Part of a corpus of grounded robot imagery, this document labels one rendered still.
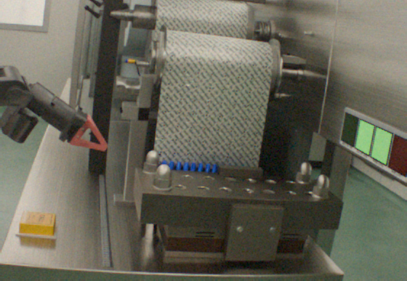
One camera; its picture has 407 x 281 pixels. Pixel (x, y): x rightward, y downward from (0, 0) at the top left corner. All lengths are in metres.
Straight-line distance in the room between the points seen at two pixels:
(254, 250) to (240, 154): 0.25
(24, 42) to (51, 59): 0.42
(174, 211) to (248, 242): 0.15
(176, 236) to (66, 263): 0.21
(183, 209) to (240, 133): 0.27
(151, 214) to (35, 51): 5.83
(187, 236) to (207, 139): 0.24
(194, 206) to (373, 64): 0.41
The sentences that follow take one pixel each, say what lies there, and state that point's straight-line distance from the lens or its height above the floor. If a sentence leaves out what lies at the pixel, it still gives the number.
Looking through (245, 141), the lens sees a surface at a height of 1.09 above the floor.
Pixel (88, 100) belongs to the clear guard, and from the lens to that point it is 2.15.
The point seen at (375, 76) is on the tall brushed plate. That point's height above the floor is 1.29.
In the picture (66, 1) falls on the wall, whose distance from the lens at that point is 6.66.
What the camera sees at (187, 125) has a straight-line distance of 1.13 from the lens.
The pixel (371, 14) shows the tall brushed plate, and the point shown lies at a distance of 0.97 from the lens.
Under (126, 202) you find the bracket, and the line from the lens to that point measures 1.24.
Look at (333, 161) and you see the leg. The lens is 1.41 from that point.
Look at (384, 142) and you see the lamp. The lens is 0.87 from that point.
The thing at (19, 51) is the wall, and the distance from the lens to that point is 6.74.
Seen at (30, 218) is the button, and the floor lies 0.92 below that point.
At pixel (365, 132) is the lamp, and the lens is 0.93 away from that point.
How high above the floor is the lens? 1.34
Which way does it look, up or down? 11 degrees down
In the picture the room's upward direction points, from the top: 7 degrees clockwise
